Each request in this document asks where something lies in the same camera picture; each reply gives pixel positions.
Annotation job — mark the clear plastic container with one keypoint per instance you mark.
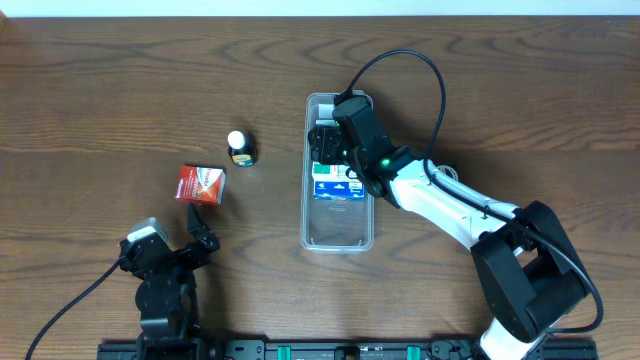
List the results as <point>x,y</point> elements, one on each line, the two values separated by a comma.
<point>331,226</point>

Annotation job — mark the white green box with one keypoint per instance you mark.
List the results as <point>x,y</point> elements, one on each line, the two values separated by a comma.
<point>328,152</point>

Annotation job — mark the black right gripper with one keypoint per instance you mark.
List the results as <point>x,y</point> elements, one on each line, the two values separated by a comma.
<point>325,144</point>

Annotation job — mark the dark bottle white cap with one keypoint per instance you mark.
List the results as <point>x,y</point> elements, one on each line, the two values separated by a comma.
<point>240,149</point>

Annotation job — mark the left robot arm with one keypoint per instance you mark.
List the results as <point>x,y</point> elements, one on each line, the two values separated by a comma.
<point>167,298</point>

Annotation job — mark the dark green small box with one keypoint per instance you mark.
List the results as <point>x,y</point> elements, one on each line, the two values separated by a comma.
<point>449,171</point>

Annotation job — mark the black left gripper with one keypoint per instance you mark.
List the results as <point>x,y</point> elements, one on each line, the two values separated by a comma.
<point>185,252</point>

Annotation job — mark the blue tall carton box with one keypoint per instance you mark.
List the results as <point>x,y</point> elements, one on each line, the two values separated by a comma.
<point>339,190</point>

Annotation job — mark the red medicine box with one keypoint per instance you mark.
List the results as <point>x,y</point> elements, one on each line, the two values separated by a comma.
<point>201,185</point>

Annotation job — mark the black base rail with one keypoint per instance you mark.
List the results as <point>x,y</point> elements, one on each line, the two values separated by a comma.
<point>260,350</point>

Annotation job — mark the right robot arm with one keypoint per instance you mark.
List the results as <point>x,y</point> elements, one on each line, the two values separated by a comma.
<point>529,271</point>

